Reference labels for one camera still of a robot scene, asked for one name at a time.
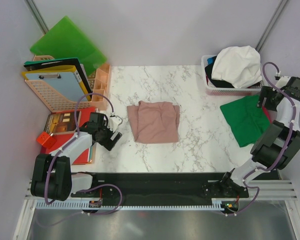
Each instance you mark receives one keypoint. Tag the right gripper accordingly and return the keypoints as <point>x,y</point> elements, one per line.
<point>267,92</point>

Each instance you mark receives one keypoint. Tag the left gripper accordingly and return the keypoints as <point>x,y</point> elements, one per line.
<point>108,143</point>

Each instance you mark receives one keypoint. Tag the green t shirt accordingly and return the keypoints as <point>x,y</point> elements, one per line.
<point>247,122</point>

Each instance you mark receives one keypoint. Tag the white t shirt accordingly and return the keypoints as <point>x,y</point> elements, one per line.
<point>239,66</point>

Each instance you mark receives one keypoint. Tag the pink t shirt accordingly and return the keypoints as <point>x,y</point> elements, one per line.
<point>154,122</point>

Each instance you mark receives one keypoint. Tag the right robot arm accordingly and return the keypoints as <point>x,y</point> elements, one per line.
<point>278,144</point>

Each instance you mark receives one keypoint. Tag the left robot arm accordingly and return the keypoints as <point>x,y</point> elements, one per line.
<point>52,177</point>

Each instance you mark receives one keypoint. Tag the white laundry basket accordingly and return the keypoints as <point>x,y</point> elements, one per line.
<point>217,91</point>

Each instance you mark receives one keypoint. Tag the teal folder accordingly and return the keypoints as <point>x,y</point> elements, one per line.
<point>90,155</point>

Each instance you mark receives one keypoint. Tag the red folder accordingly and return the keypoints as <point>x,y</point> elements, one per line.
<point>61,139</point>

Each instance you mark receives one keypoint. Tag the brown book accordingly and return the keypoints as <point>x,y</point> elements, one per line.
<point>60,123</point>

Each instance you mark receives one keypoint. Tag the orange desk organizer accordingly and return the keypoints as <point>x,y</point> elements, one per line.
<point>100,82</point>

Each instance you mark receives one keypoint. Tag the red cube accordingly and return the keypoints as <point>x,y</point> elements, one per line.
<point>46,140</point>

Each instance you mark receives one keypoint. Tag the pink file rack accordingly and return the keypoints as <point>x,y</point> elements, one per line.
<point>56,102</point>

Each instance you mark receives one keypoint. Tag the blue clipboard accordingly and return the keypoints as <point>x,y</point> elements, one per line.
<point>66,83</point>

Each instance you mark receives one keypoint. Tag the black t shirt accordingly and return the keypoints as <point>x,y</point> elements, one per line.
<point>216,83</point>

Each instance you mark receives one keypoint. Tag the yellow folder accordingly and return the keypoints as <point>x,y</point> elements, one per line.
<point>62,68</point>

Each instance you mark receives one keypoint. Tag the black folder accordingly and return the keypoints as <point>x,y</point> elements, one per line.
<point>44,64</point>

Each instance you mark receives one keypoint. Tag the green plastic folder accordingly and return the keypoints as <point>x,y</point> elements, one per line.
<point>67,40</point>

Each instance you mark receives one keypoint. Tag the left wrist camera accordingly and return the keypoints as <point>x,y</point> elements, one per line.
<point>114,121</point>

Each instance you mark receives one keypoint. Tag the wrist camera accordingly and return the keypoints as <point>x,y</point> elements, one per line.
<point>282,81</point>
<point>114,121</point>

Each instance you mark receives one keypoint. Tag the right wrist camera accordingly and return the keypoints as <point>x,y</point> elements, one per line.
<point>282,81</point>

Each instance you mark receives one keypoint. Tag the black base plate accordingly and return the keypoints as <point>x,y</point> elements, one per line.
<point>162,188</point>

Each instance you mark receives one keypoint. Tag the white cable duct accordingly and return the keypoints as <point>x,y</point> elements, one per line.
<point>94,205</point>

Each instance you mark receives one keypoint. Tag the aluminium frame rail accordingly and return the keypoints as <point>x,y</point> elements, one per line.
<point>271,190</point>

